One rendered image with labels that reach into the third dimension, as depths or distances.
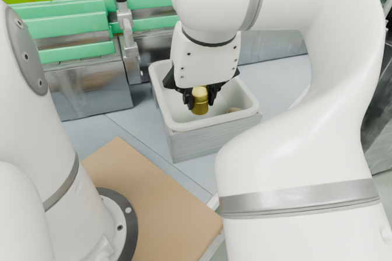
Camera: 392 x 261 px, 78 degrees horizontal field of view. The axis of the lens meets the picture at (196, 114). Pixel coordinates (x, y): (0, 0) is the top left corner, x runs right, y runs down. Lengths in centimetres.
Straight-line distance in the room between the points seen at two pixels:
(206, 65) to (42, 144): 24
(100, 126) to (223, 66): 31
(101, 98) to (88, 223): 32
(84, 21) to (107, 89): 14
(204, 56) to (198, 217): 23
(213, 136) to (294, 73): 38
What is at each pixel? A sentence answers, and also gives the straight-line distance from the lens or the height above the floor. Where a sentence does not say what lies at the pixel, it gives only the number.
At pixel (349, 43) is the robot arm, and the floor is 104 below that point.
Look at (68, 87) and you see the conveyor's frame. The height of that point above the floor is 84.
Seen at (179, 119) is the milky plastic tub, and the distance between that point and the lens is 51.
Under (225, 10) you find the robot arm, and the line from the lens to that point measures 19.
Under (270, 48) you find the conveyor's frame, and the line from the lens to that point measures 75.
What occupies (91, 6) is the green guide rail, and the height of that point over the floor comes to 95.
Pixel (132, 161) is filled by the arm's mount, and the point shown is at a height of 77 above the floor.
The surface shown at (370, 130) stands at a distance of 117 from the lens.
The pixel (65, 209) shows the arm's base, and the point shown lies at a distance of 26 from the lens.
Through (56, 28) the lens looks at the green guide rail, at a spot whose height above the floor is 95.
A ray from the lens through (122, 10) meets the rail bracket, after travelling 47.
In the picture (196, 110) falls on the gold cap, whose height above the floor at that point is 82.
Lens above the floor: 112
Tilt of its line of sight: 42 degrees down
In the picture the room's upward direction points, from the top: straight up
